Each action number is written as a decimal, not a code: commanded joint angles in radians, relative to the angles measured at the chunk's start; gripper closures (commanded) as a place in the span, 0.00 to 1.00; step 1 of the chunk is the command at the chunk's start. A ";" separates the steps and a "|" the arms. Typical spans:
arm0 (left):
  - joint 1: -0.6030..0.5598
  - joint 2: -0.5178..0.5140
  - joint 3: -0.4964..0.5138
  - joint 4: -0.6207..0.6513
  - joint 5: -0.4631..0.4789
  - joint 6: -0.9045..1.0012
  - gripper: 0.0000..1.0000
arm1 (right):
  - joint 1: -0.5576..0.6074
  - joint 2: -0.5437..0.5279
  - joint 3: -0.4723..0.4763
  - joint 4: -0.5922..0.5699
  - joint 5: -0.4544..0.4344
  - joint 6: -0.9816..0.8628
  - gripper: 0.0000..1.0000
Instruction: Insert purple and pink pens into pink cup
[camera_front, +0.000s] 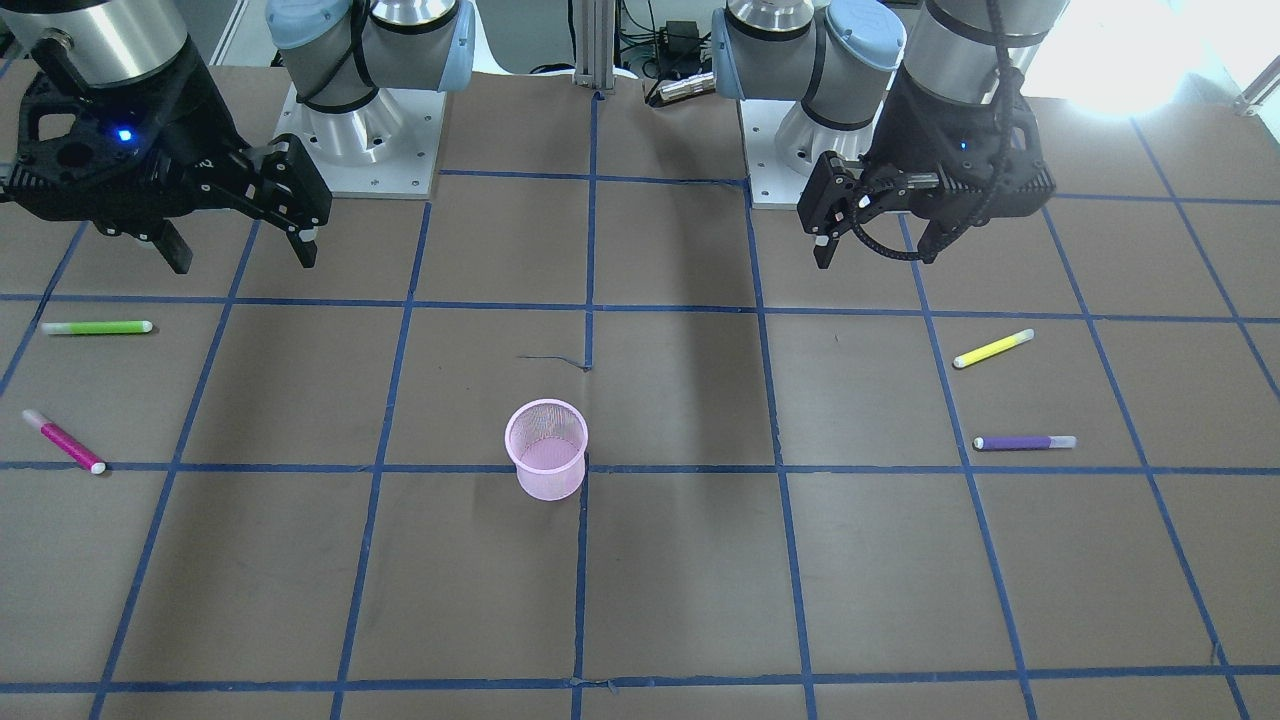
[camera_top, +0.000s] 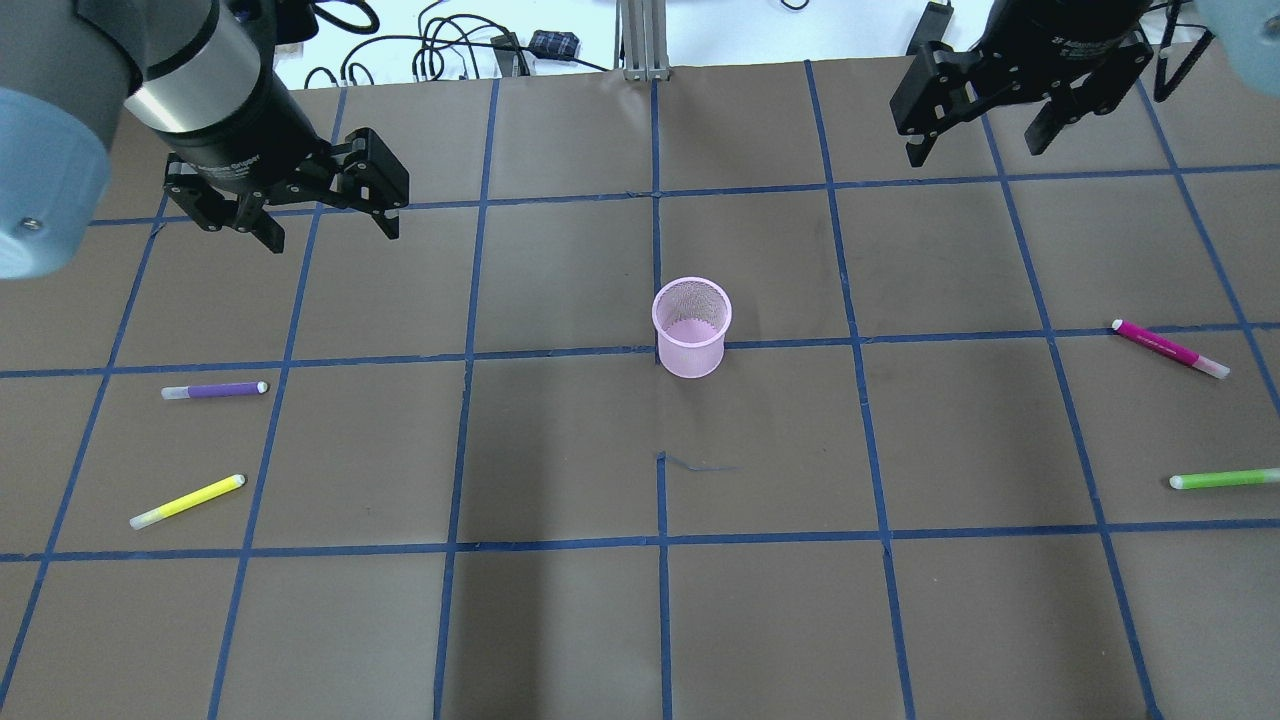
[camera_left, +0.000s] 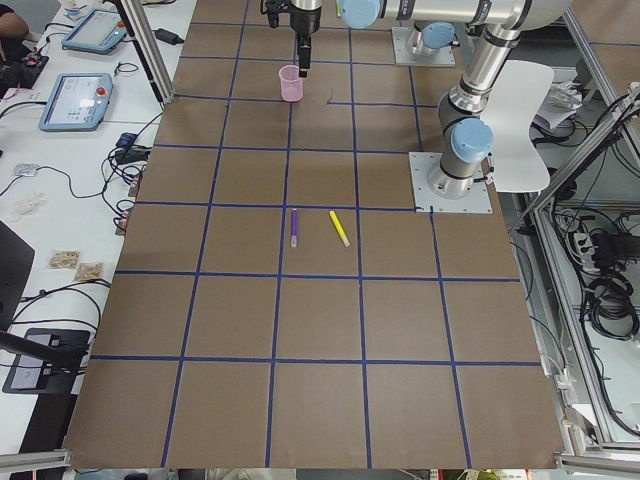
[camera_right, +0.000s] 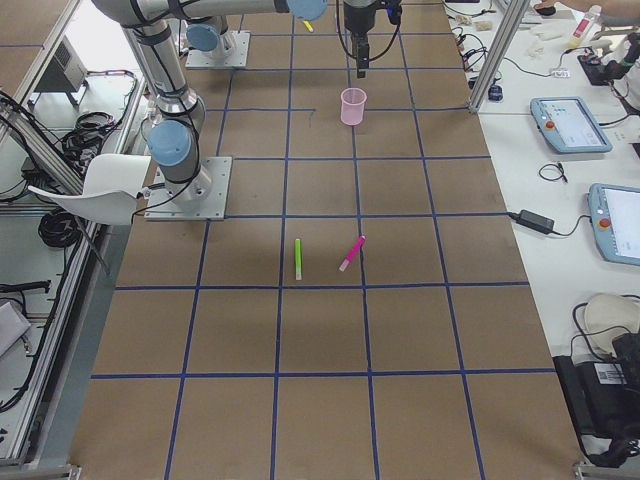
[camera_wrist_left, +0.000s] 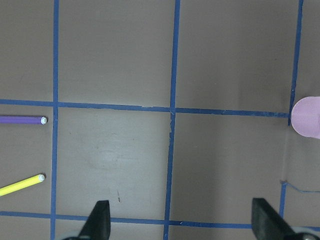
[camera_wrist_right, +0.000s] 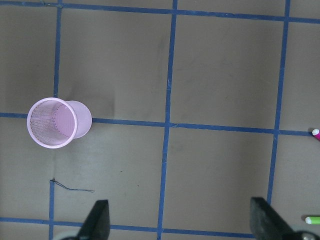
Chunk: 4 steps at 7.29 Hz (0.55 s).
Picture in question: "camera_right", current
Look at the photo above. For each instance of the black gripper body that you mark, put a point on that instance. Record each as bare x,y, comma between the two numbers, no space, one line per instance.
357,18

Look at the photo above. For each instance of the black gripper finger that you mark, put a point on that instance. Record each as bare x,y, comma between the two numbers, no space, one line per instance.
361,52

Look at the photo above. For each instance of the pink highlighter pen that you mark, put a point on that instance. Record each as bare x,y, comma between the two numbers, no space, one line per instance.
354,251

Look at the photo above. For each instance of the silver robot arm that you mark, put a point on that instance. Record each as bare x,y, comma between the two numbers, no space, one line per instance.
174,142
205,35

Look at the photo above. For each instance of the pink mesh cup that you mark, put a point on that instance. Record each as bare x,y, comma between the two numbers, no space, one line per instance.
353,102

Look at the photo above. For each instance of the green highlighter pen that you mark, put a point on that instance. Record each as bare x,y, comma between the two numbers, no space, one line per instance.
298,259

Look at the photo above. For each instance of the far teach pendant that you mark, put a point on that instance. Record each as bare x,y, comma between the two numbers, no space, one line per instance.
568,126

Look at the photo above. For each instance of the teach pendant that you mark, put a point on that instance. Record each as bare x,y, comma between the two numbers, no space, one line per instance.
568,126
614,212

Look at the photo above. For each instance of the plastic bottle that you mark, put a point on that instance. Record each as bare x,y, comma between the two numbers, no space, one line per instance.
584,26

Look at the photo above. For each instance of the black power adapter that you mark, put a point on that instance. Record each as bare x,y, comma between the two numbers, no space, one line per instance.
536,222

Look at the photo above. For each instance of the white plastic chair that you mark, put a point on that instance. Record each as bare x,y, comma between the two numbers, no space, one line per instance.
110,189

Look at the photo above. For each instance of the near teach pendant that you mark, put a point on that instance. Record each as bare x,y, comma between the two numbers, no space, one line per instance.
614,212

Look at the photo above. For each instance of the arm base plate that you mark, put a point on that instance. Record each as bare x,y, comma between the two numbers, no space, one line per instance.
231,53
204,199

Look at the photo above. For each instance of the aluminium frame post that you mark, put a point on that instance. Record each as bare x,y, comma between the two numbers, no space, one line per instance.
499,46

